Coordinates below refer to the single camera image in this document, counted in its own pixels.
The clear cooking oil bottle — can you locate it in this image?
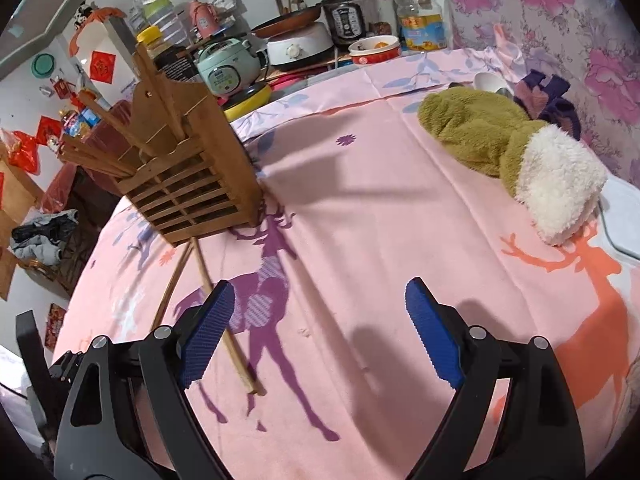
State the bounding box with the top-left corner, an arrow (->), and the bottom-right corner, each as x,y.
389,0 -> 448,52

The black clothing pile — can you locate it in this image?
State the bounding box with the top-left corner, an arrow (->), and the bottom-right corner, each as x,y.
10,209 -> 81,267

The clear container green lid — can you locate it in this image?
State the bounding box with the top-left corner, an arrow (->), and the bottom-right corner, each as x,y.
130,0 -> 193,46

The yellow rimmed pan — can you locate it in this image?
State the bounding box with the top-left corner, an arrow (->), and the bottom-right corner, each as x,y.
222,82 -> 273,122

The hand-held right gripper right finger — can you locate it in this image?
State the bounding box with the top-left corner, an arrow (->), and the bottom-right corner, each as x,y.
405,276 -> 586,480

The red packet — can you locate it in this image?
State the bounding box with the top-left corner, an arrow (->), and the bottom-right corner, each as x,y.
44,302 -> 68,352
0,130 -> 41,174

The dark jar yellow lid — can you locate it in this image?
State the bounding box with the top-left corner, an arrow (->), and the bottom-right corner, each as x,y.
136,26 -> 201,83

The yellow oil bottle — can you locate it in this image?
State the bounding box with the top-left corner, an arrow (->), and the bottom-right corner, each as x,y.
60,107 -> 94,137

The white cloth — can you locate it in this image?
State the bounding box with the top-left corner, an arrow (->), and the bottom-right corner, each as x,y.
597,175 -> 640,261

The pink thermos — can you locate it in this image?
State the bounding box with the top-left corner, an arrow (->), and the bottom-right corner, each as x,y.
187,0 -> 221,40

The silver black pressure cooker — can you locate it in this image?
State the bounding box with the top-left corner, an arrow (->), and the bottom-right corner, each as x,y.
321,0 -> 396,53

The floral purple cloth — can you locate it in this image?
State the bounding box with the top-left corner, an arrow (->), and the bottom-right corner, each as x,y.
442,0 -> 640,186

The slatted wooden chopstick holder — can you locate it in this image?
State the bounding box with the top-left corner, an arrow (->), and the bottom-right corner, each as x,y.
117,42 -> 266,247

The red cloth covered table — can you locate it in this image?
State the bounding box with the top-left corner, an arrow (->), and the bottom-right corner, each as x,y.
40,100 -> 136,216

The wooden chopstick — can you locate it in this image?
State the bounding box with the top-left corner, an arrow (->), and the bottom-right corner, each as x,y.
150,242 -> 195,333
191,239 -> 262,396
77,89 -> 156,158

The frying pan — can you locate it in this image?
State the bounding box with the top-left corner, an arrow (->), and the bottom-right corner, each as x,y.
250,4 -> 323,40

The white electric pot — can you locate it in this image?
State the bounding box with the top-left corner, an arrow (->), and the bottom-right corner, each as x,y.
265,22 -> 335,72

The pink deer print sheet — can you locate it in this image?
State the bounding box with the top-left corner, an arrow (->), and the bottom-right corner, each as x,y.
50,47 -> 640,480

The green plate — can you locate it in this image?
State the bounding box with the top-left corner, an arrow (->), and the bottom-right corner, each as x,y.
31,52 -> 56,78

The cardboard sheet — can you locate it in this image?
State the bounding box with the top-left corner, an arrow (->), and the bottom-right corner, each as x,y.
0,142 -> 46,301

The green plush slipper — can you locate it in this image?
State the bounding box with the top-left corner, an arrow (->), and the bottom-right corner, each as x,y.
417,86 -> 608,247

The red diamond paper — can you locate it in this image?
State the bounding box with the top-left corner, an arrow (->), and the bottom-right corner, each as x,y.
89,50 -> 117,83
36,116 -> 64,147

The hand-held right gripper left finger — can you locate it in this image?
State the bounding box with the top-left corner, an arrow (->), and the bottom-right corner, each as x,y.
54,280 -> 237,480

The mint green rice cooker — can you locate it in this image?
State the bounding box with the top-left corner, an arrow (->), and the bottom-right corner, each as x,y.
195,37 -> 271,97

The red and white bowl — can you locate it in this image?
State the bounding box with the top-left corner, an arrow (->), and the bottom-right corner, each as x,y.
347,35 -> 402,66

